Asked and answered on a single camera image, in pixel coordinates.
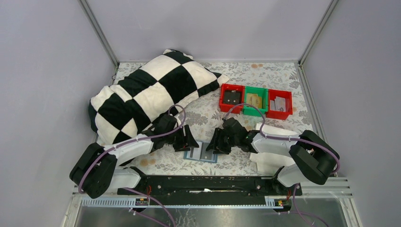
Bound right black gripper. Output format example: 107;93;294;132
205;127;239;155

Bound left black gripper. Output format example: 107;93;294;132
164;124;199;151

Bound blue card holder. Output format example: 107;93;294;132
183;141;218;163

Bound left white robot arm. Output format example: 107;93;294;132
69;115;199;199

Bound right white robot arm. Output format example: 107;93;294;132
206;118;340;195

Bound black cards in bin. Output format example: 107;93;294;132
222;90;242;105

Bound gold cards in bin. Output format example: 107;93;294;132
246;93;263;108

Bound white cards in bin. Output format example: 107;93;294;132
270;96;287;112

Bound white folded towel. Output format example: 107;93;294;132
249;125;297;176

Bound green plastic bin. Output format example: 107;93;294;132
243;86;268;116

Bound black white checkered pillow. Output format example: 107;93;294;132
88;49;229;145

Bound right red plastic bin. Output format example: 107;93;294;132
265;89;293;120

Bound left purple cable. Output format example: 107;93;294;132
78;105;187;194

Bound purple cable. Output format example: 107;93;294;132
221;103;341;175
78;105;187;194

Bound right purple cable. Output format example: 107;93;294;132
221;103;341;175

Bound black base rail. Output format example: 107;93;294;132
134;175;302;203

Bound grey slotted cable duct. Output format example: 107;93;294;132
81;196;292;210

